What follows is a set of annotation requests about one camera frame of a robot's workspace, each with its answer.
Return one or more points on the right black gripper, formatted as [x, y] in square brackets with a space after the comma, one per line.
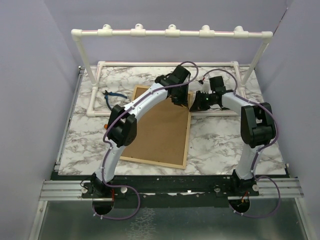
[197, 105]

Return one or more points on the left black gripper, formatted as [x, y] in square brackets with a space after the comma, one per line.
[183, 101]

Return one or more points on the wooden picture frame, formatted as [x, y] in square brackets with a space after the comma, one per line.
[162, 137]

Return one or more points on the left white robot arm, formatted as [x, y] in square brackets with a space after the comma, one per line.
[122, 126]

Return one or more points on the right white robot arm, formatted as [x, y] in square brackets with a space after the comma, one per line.
[257, 125]

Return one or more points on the white PVC pipe rack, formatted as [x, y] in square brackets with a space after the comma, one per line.
[170, 32]

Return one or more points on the blue handled pliers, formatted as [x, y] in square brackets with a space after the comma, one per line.
[108, 94]

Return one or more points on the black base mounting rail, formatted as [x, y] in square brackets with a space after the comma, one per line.
[169, 191]

